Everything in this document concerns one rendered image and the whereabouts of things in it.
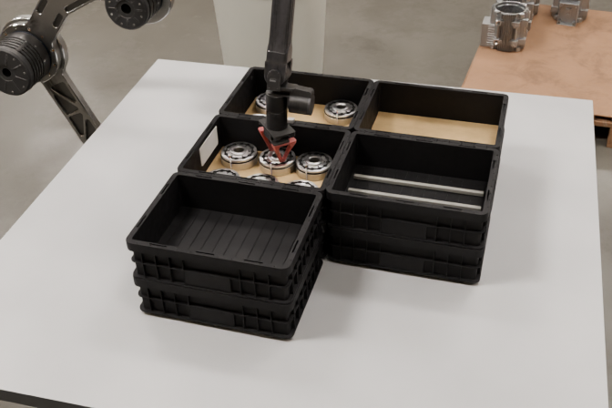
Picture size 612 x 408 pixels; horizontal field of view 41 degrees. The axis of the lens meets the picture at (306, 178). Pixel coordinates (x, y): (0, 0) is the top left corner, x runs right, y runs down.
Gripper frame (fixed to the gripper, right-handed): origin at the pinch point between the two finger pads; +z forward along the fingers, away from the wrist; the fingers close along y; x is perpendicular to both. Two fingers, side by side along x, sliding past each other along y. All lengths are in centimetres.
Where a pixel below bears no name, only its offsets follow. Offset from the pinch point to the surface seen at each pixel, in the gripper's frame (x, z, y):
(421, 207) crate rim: -16.2, -6.9, -45.9
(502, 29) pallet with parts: -191, 57, 129
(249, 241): 20.5, 4.4, -26.5
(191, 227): 31.0, 4.9, -13.9
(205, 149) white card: 17.9, -1.6, 8.6
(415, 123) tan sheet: -46.2, 2.8, -0.1
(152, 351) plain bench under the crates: 51, 18, -38
